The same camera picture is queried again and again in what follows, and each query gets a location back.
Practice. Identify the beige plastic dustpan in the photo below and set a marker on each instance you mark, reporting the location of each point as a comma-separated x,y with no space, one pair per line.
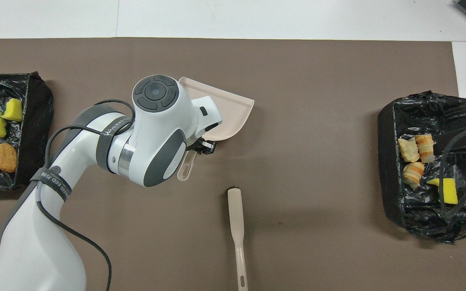
229,109

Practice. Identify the notched yellow sponge piece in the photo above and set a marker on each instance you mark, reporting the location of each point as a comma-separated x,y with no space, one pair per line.
450,192

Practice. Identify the rounded beige foam chunk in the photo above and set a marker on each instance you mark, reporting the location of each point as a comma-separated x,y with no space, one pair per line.
413,174

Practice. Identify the beige hand brush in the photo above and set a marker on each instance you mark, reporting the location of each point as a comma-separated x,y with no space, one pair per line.
236,210

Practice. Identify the small yellow sponge wedge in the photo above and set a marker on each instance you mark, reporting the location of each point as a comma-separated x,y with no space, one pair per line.
13,110

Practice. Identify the brown cork-like cylinder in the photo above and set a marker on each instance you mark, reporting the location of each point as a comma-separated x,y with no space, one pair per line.
6,157

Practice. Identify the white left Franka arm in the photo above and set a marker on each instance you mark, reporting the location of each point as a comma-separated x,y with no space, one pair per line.
156,129

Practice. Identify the black bag-lined bin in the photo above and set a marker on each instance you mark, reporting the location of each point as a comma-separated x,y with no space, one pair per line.
34,121
431,226

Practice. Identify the brown table mat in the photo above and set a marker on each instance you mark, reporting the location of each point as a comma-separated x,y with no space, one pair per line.
297,101

